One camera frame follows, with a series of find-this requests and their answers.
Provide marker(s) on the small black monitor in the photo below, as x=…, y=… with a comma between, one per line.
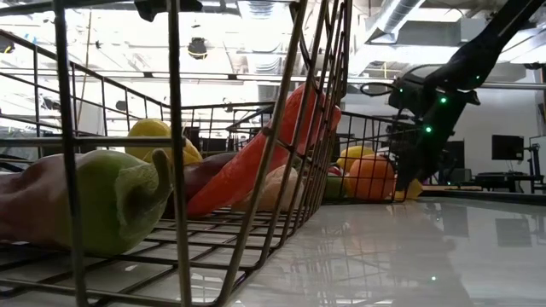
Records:
x=457, y=150

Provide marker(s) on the black background desk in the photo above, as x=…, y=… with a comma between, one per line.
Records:
x=507, y=177

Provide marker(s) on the red apple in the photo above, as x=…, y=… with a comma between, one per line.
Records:
x=335, y=170

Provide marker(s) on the large black monitor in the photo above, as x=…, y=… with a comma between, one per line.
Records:
x=507, y=147

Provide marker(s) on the red pepper with green top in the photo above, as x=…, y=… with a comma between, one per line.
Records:
x=111, y=200

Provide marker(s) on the orange fruit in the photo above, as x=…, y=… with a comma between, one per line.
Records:
x=370, y=178

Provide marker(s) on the silver ceiling duct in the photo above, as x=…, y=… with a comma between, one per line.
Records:
x=396, y=17

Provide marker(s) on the black overhead camera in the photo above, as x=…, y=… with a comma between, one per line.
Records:
x=197, y=48

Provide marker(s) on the black aluminium table frame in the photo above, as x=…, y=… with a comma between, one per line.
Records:
x=490, y=197

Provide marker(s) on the beige garlic bulb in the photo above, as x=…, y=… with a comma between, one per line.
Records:
x=277, y=187

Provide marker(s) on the orange carrot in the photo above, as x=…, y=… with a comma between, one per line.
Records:
x=243, y=170

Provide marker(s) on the yellow corn cob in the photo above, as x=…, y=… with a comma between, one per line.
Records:
x=147, y=130

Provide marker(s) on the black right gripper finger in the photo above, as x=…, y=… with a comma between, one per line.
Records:
x=420, y=166

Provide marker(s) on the black tripod stand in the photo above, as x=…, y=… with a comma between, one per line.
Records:
x=534, y=155

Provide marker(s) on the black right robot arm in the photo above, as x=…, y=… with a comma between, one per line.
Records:
x=490, y=42

